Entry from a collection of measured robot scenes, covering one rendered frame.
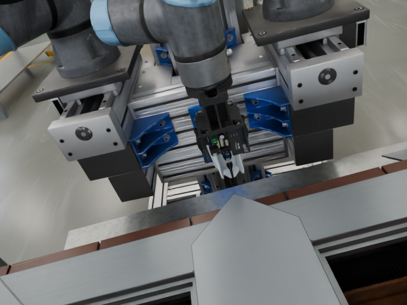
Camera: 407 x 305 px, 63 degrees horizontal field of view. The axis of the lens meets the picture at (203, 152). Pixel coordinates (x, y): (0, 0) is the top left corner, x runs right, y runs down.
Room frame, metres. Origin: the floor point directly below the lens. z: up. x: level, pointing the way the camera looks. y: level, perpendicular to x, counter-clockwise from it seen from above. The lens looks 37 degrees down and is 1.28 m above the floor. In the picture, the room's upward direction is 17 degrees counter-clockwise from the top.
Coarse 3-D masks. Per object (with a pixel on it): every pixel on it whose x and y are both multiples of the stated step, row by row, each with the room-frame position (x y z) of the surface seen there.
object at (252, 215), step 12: (252, 204) 0.39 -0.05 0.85; (264, 204) 0.38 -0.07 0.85; (216, 216) 0.39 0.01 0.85; (228, 216) 0.38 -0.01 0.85; (240, 216) 0.37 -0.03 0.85; (252, 216) 0.37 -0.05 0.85; (264, 216) 0.36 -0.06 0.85; (276, 216) 0.35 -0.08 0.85; (288, 216) 0.34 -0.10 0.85; (216, 228) 0.36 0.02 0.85; (228, 228) 0.36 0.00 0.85; (240, 228) 0.35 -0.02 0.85; (252, 228) 0.34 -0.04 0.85; (204, 240) 0.35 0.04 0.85
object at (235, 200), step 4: (232, 196) 0.42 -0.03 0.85; (236, 196) 0.42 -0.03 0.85; (240, 196) 0.42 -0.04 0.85; (228, 200) 0.42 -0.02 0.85; (232, 200) 0.41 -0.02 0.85; (236, 200) 0.41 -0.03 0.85; (240, 200) 0.41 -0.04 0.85; (244, 200) 0.41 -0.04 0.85; (248, 200) 0.40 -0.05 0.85; (252, 200) 0.40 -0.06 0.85; (228, 204) 0.41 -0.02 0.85; (232, 204) 0.41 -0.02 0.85; (236, 204) 0.40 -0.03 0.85; (240, 204) 0.40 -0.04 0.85; (224, 208) 0.40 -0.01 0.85
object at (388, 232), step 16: (384, 224) 0.28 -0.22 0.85; (400, 224) 0.28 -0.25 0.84; (320, 240) 0.29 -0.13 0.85; (336, 240) 0.29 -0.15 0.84; (352, 240) 0.28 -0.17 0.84; (368, 240) 0.28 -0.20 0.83; (384, 240) 0.27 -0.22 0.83; (400, 240) 0.27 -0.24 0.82; (320, 256) 0.27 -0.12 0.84; (336, 256) 0.27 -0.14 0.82; (144, 288) 0.30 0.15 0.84; (160, 288) 0.30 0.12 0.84; (176, 288) 0.29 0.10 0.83; (192, 288) 0.29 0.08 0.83; (336, 288) 0.22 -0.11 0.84; (80, 304) 0.31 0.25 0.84; (96, 304) 0.30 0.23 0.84; (112, 304) 0.30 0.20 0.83; (128, 304) 0.29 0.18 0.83; (144, 304) 0.29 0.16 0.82; (192, 304) 0.26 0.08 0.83
